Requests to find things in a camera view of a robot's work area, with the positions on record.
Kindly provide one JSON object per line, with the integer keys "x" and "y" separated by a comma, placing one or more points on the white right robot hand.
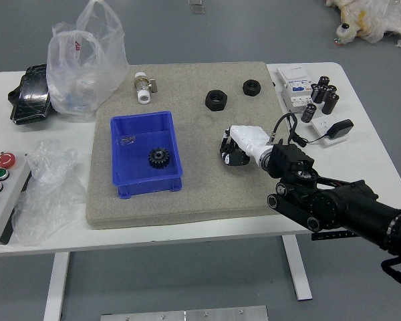
{"x": 249, "y": 137}

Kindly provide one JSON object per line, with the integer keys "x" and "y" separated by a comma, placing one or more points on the big black gear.
{"x": 157, "y": 158}

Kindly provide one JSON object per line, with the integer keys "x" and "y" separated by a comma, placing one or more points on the blue plastic box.
{"x": 137, "y": 174}

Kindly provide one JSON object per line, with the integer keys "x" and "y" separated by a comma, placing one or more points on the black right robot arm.
{"x": 321, "y": 204}

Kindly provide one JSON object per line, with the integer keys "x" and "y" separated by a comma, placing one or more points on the small black hex nut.
{"x": 251, "y": 90}

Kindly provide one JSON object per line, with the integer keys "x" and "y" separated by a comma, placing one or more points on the big black hex nut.
{"x": 216, "y": 100}

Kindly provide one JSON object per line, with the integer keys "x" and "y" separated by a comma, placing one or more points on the grey button control box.
{"x": 5, "y": 217}

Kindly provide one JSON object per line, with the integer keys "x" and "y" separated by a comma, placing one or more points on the black cylindrical capacitor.
{"x": 330, "y": 104}
{"x": 323, "y": 81}
{"x": 308, "y": 113}
{"x": 331, "y": 89}
{"x": 316, "y": 93}

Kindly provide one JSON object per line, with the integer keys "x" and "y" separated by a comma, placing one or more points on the white circuit breaker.
{"x": 295, "y": 87}

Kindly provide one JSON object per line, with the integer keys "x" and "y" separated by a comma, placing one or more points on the white power socket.
{"x": 320, "y": 126}

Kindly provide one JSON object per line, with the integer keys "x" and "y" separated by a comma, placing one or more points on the grey-brown foam mat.
{"x": 200, "y": 207}

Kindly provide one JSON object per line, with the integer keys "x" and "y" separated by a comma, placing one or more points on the black power adapter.
{"x": 341, "y": 127}

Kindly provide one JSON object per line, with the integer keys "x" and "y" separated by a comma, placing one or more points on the brass valve with white fittings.
{"x": 142, "y": 87}

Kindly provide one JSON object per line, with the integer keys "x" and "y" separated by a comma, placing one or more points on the small clear bag of screws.
{"x": 127, "y": 140}

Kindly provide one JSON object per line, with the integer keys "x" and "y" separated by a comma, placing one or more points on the black table control panel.
{"x": 331, "y": 235}

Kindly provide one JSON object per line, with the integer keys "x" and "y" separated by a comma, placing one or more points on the metal floor plate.
{"x": 196, "y": 2}
{"x": 198, "y": 10}

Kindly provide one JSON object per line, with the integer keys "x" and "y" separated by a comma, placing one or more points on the white table leg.
{"x": 297, "y": 267}
{"x": 57, "y": 284}

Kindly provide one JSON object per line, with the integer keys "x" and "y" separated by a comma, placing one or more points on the plastic-wrapped plush toy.
{"x": 371, "y": 20}

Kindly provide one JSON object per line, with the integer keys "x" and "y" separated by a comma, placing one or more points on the clear plastic shopping bag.
{"x": 73, "y": 83}

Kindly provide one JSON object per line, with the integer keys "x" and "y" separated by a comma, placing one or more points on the silver metal plate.
{"x": 183, "y": 315}

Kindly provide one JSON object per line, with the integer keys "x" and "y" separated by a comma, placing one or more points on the crumpled clear plastic film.
{"x": 46, "y": 187}

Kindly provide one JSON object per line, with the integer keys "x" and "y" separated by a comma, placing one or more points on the black plastic tray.
{"x": 28, "y": 100}

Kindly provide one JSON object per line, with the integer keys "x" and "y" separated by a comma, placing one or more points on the red emergency stop button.
{"x": 5, "y": 160}

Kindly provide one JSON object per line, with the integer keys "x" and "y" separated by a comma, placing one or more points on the green push button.
{"x": 0, "y": 174}

